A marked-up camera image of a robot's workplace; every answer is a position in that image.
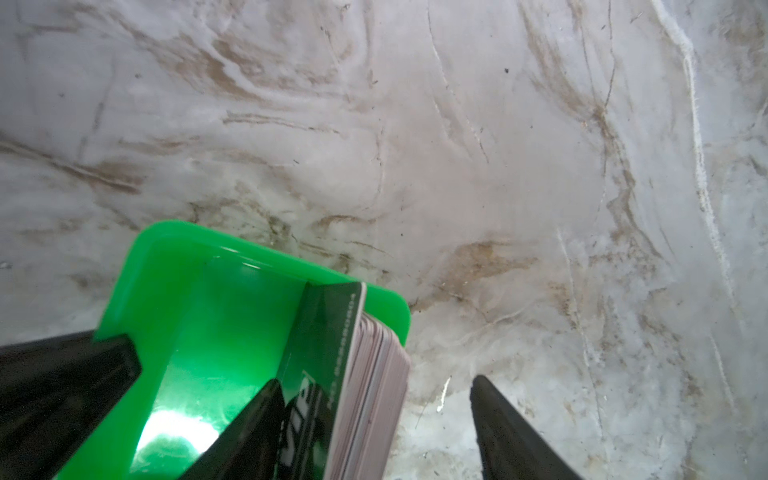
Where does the stack of credit cards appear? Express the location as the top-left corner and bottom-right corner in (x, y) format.
(323, 313), (411, 479)

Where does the dark green VIP credit card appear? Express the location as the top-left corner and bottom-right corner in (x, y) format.
(275, 282), (367, 479)

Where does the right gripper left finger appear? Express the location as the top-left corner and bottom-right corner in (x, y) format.
(180, 379), (285, 479)

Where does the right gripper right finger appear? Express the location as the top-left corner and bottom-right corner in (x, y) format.
(470, 375), (580, 480)

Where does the green plastic card tray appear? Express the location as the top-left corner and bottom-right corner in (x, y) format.
(53, 219), (412, 480)

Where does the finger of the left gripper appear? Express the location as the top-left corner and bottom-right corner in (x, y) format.
(1, 331), (142, 479)

